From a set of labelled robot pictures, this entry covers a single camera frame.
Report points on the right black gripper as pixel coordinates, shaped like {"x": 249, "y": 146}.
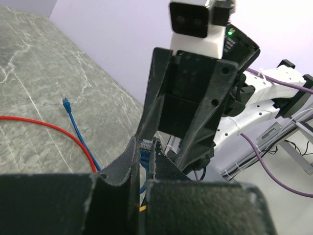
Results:
{"x": 200, "y": 90}

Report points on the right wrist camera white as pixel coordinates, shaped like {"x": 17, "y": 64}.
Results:
{"x": 199, "y": 26}

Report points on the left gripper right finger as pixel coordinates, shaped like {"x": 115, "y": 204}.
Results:
{"x": 176, "y": 205}

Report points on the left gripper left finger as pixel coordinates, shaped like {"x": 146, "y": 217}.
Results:
{"x": 103, "y": 203}

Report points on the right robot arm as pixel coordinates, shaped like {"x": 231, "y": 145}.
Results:
{"x": 279, "y": 92}

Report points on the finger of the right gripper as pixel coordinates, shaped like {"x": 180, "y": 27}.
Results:
{"x": 156, "y": 112}

